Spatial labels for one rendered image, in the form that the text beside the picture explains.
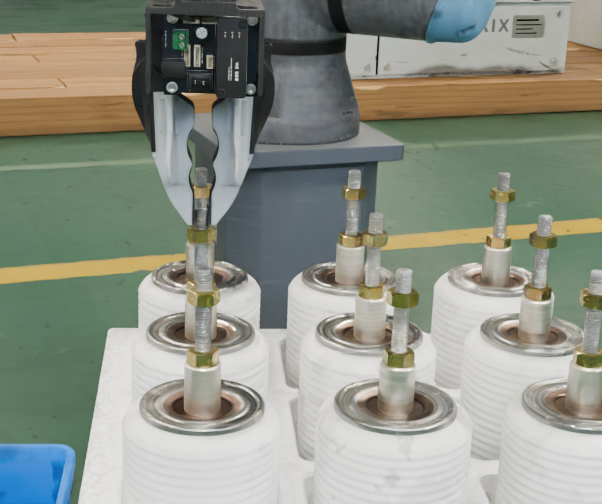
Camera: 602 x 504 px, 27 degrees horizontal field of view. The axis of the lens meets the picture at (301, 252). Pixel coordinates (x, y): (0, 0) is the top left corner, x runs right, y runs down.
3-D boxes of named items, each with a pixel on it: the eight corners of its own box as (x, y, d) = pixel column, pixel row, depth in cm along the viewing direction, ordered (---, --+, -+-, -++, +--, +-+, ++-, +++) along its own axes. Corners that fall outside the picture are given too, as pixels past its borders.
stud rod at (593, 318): (575, 383, 77) (588, 268, 75) (591, 384, 77) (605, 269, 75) (578, 389, 76) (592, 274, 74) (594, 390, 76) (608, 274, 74)
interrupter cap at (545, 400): (503, 389, 80) (504, 379, 80) (612, 384, 81) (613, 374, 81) (548, 442, 73) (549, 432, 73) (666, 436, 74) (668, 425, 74)
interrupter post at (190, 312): (221, 334, 87) (222, 290, 86) (213, 347, 85) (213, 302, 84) (188, 331, 87) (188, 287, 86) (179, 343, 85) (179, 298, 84)
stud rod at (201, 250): (208, 311, 86) (209, 207, 84) (207, 317, 85) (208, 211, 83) (194, 311, 86) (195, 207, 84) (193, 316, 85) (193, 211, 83)
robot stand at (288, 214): (172, 371, 142) (174, 114, 133) (322, 353, 149) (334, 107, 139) (222, 441, 126) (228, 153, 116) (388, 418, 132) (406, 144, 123)
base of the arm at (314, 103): (194, 116, 132) (195, 23, 129) (325, 111, 137) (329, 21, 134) (240, 148, 118) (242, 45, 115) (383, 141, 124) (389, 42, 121)
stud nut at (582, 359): (571, 356, 77) (572, 343, 77) (598, 357, 77) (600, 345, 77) (576, 368, 75) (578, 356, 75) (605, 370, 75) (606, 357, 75)
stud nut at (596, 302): (577, 298, 76) (579, 286, 75) (605, 300, 76) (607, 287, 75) (583, 310, 74) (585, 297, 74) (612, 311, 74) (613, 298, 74)
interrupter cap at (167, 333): (265, 325, 89) (265, 316, 89) (241, 365, 82) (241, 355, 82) (163, 315, 90) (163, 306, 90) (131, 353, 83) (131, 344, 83)
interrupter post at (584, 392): (556, 404, 78) (562, 356, 77) (592, 402, 78) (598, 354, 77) (571, 421, 76) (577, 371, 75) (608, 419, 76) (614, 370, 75)
